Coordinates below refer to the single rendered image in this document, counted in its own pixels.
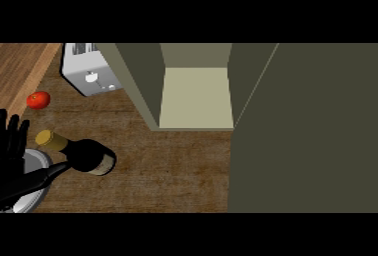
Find red tomato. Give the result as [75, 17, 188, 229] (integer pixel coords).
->
[24, 91, 51, 110]

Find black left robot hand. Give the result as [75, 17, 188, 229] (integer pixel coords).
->
[0, 108, 72, 205]

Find silver round pan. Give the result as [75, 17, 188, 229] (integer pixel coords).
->
[0, 148, 54, 214]

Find white toaster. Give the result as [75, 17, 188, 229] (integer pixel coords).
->
[60, 42, 125, 98]

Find pale wooden board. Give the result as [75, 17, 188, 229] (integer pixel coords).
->
[0, 42, 63, 118]

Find dark wine bottle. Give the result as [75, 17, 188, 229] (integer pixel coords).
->
[33, 129, 117, 177]

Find olive open cabinet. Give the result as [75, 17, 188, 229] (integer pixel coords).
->
[94, 42, 280, 132]

